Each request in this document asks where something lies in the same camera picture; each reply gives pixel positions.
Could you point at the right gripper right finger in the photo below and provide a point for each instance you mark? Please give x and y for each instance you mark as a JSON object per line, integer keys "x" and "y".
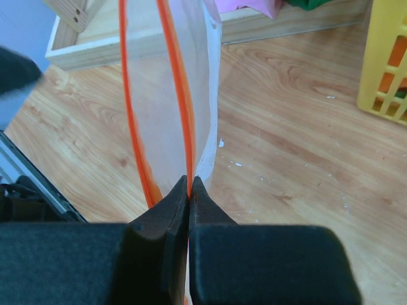
{"x": 232, "y": 263}

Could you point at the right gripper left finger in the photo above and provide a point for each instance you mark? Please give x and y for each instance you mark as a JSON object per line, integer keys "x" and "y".
{"x": 141, "y": 262}

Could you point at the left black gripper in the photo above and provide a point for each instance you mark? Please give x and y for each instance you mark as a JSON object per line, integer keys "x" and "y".
{"x": 17, "y": 71}

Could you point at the clear zip top bag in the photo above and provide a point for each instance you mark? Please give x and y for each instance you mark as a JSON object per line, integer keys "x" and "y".
{"x": 172, "y": 103}

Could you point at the wooden clothes rack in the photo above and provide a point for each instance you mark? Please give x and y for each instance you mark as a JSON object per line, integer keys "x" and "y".
{"x": 87, "y": 33}

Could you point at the yellow plastic basket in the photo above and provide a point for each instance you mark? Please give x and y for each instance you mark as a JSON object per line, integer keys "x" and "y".
{"x": 382, "y": 89}

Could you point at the pink shirt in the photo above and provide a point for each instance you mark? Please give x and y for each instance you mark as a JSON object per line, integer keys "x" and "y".
{"x": 269, "y": 8}

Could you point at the green shirt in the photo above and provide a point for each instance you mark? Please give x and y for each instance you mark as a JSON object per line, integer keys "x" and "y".
{"x": 307, "y": 5}

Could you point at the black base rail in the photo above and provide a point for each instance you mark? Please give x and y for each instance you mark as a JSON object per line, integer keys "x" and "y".
{"x": 26, "y": 194}

